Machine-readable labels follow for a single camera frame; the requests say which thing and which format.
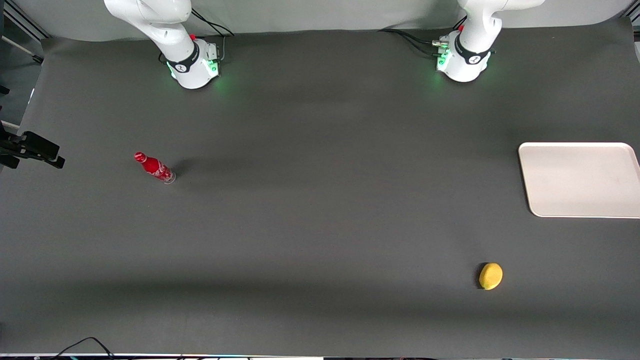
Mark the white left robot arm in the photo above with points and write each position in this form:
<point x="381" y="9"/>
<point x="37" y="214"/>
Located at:
<point x="470" y="50"/>

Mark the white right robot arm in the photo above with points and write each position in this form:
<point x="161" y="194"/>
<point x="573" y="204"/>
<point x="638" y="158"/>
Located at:
<point x="172" y="35"/>

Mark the cream plastic tray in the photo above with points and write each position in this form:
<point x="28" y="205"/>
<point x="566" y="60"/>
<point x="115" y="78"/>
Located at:
<point x="580" y="180"/>

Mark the red soda bottle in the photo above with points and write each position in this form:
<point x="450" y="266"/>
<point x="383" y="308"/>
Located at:
<point x="154" y="167"/>

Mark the dark grey table cloth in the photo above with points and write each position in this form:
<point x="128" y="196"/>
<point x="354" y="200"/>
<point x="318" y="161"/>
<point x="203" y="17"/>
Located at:
<point x="320" y="210"/>

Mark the yellow lemon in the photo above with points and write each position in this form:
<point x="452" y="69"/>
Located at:
<point x="491" y="276"/>

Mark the aluminium frame profile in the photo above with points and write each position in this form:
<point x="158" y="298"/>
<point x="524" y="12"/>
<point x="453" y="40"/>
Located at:
<point x="25" y="20"/>

